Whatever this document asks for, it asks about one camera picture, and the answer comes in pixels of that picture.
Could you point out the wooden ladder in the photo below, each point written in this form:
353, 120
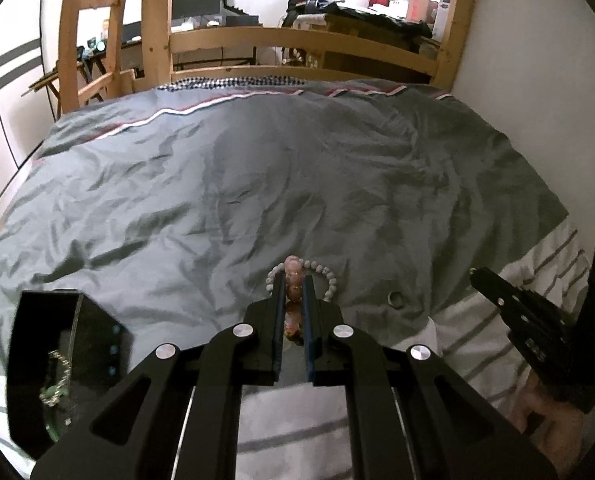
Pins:
70, 35

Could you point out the person's right hand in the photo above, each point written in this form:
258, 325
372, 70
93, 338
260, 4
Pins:
542, 410

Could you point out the wooden bed frame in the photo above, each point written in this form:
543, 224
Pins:
277, 40

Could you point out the green jade bangle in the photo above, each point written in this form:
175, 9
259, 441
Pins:
52, 422

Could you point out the grey and white striped duvet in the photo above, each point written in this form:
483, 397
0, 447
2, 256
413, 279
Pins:
277, 170

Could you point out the black rectangular box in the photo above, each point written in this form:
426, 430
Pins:
27, 340

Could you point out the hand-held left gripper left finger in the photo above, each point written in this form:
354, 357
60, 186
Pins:
279, 340

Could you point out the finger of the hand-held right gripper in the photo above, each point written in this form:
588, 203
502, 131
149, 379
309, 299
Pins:
502, 290
542, 335

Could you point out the black clothes pile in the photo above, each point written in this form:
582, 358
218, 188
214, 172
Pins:
372, 12

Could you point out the checkered bed sheet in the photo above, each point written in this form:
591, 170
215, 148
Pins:
227, 81

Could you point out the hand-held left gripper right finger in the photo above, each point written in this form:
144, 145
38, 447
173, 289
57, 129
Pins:
307, 340

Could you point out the small wooden folding table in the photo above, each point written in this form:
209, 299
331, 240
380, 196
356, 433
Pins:
47, 80

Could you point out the pink box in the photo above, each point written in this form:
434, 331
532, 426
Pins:
420, 5

